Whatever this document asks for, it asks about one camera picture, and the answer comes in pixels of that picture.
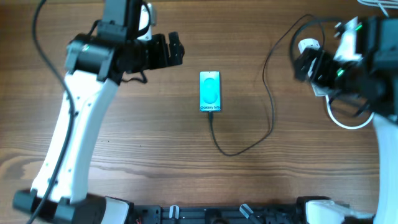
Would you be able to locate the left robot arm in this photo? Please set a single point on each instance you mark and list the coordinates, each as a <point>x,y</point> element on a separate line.
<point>119,43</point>

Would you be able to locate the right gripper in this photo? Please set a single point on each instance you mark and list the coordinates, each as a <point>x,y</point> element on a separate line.
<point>319,74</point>

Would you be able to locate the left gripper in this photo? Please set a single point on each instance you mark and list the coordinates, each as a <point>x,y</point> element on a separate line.
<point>161,59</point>

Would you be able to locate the blue screen smartphone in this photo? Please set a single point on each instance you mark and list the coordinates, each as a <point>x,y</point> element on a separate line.
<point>210,91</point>

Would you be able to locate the white power strip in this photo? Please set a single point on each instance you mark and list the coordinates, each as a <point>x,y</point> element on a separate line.
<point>311,46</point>

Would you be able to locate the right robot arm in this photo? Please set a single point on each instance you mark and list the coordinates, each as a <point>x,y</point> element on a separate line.
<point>361,73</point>

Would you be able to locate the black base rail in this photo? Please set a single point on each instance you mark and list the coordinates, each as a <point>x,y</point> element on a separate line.
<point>175,214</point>

